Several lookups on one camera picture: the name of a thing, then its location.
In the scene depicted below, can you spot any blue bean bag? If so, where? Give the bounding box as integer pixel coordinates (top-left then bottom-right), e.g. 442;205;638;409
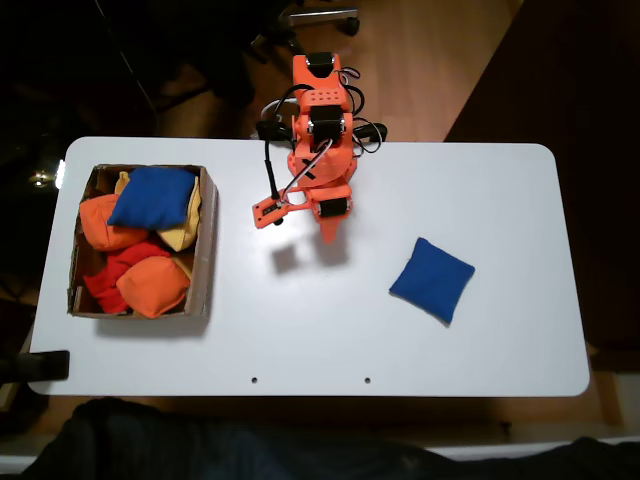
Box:
388;236;476;327
106;166;197;232

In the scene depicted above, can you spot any cardboard box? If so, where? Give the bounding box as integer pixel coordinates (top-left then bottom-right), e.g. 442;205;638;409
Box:
66;163;220;321

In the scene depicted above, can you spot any orange bean bag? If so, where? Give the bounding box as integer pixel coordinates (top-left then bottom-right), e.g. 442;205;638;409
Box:
115;255;193;320
78;193;151;252

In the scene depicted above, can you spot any red bean bag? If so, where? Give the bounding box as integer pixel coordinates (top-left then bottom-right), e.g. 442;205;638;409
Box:
82;240;174;315

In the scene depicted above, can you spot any office chair base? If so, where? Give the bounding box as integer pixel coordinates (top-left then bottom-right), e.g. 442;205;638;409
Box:
242;0;362;64

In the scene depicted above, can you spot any person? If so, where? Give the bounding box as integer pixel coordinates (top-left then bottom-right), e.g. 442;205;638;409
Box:
19;397;640;480

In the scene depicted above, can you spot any black clamp with bar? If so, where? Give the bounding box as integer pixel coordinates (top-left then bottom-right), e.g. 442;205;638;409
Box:
0;349;71;385

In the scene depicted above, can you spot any orange camera mount plate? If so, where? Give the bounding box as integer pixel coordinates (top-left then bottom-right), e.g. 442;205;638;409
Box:
251;187;312;230

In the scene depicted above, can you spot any black camera cable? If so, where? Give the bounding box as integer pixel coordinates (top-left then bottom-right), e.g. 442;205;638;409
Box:
260;85;304;202

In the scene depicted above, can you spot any thick black cable loop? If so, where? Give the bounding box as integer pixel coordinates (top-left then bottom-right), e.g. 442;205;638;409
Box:
352;119;389;157

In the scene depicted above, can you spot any black cable plug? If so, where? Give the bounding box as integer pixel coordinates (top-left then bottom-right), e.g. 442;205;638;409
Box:
256;118;294;142

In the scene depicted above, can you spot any thin black wrist wire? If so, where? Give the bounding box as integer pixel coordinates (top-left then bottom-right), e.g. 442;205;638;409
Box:
344;82;367;121

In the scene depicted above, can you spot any white cable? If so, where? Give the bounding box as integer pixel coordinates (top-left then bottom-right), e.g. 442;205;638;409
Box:
262;97;301;124

